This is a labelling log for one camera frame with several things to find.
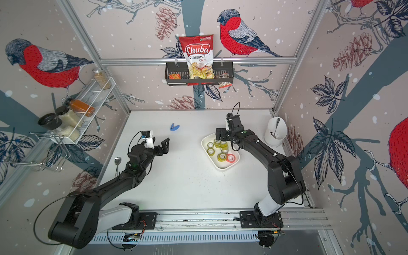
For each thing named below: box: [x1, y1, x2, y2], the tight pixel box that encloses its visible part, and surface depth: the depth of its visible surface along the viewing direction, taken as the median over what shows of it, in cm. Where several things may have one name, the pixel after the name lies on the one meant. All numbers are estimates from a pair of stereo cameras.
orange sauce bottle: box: [65, 97, 96, 118], surface depth 74 cm
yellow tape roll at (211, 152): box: [207, 148, 216, 157], surface depth 99 cm
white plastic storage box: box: [200, 132, 241, 170], surface depth 98 cm
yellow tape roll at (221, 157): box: [217, 153, 227, 163], surface depth 94 cm
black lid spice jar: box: [37, 112, 63, 131], surface depth 60 cm
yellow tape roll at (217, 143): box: [213, 138, 222, 149], surface depth 102 cm
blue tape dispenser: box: [170, 123, 181, 132], surface depth 112 cm
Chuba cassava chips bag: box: [178, 34, 216, 80], surface depth 84 cm
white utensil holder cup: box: [264, 116, 288, 148], surface depth 97 cm
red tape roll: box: [226, 153, 236, 164], surface depth 96 cm
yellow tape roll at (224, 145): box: [219, 141, 228, 151], surface depth 99 cm
